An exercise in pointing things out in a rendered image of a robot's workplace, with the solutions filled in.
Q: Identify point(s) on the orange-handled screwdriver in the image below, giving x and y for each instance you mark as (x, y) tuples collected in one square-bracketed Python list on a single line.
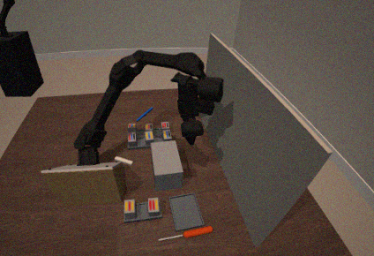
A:
[(192, 233)]

